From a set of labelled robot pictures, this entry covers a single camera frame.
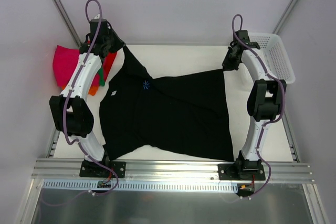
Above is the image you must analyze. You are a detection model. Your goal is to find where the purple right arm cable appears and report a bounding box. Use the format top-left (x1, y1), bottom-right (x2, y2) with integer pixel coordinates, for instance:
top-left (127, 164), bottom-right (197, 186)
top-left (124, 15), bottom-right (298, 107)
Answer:
top-left (230, 14), bottom-right (287, 204)

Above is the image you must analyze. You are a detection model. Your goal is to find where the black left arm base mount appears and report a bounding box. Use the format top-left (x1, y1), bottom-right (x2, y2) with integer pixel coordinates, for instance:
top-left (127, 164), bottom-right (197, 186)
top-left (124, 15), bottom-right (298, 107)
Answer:
top-left (79, 156), bottom-right (127, 178)

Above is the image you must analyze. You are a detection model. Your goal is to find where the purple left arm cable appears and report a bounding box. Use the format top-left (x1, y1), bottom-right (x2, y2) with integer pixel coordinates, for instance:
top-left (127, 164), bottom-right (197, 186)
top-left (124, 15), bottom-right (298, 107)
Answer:
top-left (62, 0), bottom-right (119, 198)

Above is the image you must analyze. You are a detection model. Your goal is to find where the aluminium front rail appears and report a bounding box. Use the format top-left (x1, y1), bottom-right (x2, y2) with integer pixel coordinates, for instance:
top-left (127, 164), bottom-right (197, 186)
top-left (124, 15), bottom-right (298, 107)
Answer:
top-left (31, 158), bottom-right (316, 184)

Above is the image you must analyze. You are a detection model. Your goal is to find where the orange folded t shirt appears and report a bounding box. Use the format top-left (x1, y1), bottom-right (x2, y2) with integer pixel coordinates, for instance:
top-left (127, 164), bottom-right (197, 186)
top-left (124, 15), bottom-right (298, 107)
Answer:
top-left (61, 84), bottom-right (98, 98)

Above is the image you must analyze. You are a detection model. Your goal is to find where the right aluminium corner post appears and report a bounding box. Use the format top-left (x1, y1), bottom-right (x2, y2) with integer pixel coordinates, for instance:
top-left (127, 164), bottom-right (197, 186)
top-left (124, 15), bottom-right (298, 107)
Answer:
top-left (272, 0), bottom-right (300, 35)

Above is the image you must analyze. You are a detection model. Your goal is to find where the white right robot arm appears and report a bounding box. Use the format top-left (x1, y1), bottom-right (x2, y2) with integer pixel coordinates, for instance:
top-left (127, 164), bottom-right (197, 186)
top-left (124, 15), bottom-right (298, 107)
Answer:
top-left (222, 30), bottom-right (286, 161)

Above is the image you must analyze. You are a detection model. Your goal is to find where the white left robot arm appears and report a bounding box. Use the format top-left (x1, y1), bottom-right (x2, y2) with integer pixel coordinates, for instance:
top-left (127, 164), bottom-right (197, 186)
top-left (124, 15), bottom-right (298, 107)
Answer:
top-left (49, 18), bottom-right (125, 177)

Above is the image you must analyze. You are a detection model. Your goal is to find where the left aluminium corner post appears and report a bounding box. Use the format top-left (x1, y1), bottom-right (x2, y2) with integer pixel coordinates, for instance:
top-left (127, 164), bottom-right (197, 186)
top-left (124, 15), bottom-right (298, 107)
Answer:
top-left (52, 0), bottom-right (82, 47)

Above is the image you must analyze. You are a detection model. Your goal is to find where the red folded t shirt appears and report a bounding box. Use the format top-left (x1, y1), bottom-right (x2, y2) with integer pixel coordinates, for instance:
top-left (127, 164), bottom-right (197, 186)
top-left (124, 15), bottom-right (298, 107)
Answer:
top-left (102, 52), bottom-right (117, 81)

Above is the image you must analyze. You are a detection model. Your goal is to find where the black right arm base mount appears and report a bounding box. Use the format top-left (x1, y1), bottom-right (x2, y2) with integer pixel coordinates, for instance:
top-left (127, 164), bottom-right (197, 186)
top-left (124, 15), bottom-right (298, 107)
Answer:
top-left (217, 151), bottom-right (266, 181)

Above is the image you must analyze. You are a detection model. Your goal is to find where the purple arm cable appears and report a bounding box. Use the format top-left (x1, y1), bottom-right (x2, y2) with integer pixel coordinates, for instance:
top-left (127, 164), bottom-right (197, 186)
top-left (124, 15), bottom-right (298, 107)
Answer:
top-left (62, 0), bottom-right (119, 198)
top-left (230, 14), bottom-right (287, 204)

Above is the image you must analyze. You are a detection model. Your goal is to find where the white plastic basket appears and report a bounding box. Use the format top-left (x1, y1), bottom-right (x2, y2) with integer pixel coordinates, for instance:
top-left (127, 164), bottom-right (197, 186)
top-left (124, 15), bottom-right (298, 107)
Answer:
top-left (240, 33), bottom-right (296, 89)

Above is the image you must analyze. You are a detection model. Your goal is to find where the black t shirt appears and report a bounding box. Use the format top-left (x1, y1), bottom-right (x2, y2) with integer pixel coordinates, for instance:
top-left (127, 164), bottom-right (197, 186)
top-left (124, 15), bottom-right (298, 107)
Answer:
top-left (99, 47), bottom-right (234, 162)

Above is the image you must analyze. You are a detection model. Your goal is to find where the white slotted cable duct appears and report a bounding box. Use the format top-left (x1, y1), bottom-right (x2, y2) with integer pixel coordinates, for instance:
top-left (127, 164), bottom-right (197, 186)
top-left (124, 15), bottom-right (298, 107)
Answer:
top-left (43, 179), bottom-right (238, 193)

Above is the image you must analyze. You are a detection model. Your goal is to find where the aluminium corner post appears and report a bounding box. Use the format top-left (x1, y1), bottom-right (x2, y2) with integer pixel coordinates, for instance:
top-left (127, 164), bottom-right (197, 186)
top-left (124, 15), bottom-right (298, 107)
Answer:
top-left (52, 0), bottom-right (82, 47)
top-left (272, 0), bottom-right (300, 35)

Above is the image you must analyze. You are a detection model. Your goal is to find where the magenta folded t shirt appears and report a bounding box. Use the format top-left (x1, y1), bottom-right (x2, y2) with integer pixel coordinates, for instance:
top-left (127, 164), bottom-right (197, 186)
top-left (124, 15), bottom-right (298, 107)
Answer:
top-left (51, 45), bottom-right (100, 87)

